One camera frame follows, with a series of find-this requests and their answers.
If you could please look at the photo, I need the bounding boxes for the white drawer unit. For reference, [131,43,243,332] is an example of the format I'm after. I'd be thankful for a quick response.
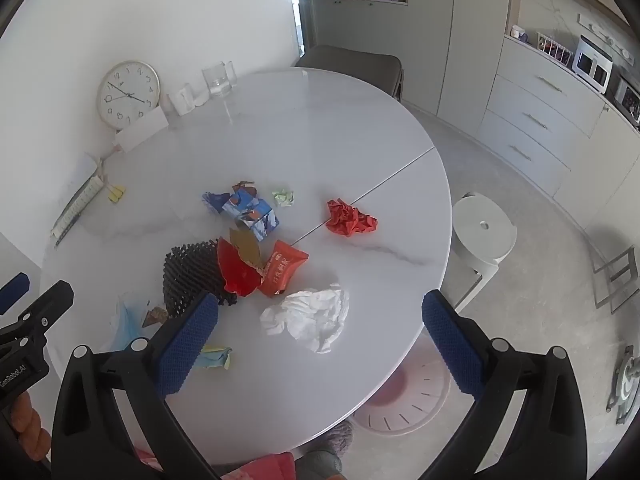
[475,35,607,200]

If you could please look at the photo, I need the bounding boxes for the white countertop oven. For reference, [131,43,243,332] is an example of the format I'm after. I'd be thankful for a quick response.
[571,35,615,93]

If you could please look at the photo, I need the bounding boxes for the white round plastic stool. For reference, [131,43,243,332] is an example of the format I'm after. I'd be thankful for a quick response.
[451,191,517,313]

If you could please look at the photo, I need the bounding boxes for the pale striped booklet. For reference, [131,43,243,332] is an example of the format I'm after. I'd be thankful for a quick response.
[50,175,106,248]

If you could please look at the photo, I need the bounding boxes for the tall grey-white cabinet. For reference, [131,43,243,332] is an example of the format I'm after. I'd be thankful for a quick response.
[306,0,513,118]

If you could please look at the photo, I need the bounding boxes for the clear bluish plastic bag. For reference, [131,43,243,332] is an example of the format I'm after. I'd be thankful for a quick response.
[97,292,151,353]

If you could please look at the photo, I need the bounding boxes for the white tissue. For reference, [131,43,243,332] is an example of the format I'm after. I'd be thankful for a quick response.
[259,283,351,355]

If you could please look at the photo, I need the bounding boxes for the white base cabinet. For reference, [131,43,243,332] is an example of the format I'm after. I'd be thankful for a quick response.
[555,102,640,241]

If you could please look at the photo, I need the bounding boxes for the orange-red snack packet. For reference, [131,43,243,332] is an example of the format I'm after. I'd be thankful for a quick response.
[257,240,309,298]

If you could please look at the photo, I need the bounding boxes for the round white wall clock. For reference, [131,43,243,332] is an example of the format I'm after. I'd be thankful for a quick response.
[96,60,161,127]

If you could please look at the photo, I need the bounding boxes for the blue printed carton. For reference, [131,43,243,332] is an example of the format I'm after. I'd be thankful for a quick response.
[221,187,281,243]

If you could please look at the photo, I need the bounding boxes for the person's right leg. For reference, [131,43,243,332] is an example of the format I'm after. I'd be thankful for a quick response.
[299,451,345,480]

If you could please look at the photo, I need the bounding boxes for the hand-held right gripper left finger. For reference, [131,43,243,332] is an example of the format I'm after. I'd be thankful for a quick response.
[51,290,221,480]

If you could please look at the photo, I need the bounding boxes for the white paper box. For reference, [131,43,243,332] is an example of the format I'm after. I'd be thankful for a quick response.
[112,106,169,153]

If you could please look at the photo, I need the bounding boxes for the grey round floor device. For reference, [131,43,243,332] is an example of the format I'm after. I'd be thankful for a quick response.
[605,342,640,426]

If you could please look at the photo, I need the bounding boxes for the person legs grey trousers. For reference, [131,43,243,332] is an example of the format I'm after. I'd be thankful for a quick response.
[132,450,297,480]

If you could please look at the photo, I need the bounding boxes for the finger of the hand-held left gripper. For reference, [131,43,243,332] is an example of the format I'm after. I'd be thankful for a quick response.
[0,280,75,348]
[0,272,30,316]

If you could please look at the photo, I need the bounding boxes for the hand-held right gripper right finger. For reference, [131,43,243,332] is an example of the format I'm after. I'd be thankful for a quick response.
[417,290,588,480]

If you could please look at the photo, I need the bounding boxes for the small brown wrapper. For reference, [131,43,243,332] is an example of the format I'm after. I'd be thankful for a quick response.
[142,306,170,328]

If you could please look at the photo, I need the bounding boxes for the grey dining chair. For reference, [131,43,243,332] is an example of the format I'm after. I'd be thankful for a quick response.
[294,44,405,101]

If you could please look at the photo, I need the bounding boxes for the translucent red plastic wrapper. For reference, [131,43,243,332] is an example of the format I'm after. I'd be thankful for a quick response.
[216,237,264,298]

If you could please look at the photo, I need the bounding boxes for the person's left hand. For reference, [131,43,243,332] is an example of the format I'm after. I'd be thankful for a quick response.
[12,394,51,456]

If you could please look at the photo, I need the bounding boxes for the grey fuzzy slipper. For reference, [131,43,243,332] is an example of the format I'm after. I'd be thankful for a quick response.
[317,420,356,453]

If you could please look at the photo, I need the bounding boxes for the gold foil wrapper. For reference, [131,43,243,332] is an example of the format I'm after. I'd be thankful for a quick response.
[228,226,268,273]

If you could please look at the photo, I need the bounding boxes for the yellow and blue wrapper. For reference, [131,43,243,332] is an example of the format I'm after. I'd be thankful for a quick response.
[197,344,234,372]

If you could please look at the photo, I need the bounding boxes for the black checkered cloth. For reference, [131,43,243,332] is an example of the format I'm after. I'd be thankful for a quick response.
[163,240,238,317]

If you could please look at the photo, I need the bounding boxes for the clear glass tumbler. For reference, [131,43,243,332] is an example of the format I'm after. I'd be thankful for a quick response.
[201,60,237,99]

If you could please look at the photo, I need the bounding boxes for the white cup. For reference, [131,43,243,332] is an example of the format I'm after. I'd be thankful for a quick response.
[167,84,197,116]

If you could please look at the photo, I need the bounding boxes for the doorway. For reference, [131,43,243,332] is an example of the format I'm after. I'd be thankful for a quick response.
[292,0,308,58]

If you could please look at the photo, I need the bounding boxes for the pink and white waste basket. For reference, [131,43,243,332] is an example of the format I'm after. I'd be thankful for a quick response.
[350,346,451,435]

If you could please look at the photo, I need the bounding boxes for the wire rack with red packets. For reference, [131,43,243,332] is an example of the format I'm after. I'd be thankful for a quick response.
[535,31,573,67]

